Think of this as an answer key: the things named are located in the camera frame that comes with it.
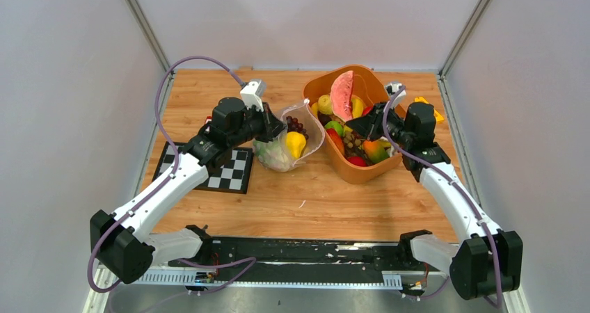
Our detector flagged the orange plastic basket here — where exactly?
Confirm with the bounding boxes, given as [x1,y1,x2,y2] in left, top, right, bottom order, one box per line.
[302,65,401,184]

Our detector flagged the toy mango green orange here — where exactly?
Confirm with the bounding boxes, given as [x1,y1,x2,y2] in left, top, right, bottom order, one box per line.
[362,141,390,164]

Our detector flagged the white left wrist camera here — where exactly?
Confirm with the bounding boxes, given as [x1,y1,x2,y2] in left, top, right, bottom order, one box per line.
[240,79,266,112]

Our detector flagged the dark toy grapes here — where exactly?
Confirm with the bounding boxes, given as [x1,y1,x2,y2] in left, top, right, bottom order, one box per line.
[286,115,309,139]

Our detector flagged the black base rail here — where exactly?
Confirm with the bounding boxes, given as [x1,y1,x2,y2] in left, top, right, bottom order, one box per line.
[168,234,446,288]

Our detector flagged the yellow toy bell pepper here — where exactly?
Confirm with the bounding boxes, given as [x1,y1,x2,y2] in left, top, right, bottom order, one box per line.
[285,132,307,159]

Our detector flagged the clear zip top bag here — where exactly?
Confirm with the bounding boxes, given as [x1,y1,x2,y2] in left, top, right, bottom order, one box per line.
[253,98,326,172]

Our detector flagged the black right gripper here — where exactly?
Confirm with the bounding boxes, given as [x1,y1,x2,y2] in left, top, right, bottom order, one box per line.
[346,101,413,147]

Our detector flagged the red toy tomato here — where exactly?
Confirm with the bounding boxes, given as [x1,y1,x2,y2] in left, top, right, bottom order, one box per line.
[346,156,367,167]

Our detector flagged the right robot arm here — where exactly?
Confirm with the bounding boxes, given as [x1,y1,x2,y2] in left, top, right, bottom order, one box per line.
[346,102,523,300]

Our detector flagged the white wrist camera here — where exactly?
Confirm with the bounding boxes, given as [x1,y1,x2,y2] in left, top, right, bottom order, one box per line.
[385,81,406,110]
[240,79,266,112]

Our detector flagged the yellow triangular toy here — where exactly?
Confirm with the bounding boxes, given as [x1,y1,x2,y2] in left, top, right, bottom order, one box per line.
[414,96,445,123]

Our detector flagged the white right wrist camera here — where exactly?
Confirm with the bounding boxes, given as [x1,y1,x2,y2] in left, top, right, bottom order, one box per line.
[385,81,406,110]

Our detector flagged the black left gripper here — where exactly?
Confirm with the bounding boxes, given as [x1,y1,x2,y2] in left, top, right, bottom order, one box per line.
[229,101,288,148]

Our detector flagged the black white checkerboard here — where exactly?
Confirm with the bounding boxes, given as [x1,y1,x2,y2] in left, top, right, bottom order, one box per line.
[152,142,254,194]

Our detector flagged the yellow toy corn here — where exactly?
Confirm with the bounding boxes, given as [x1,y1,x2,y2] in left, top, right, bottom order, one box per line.
[351,95,366,119]

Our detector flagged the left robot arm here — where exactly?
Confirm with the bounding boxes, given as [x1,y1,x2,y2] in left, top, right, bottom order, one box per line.
[88,97,287,284]

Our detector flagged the green toy lettuce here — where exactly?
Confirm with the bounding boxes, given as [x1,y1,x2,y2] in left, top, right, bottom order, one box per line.
[253,140,294,172]

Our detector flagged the toy watermelon slice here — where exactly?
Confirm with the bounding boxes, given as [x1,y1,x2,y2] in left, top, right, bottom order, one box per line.
[330,70,354,122]

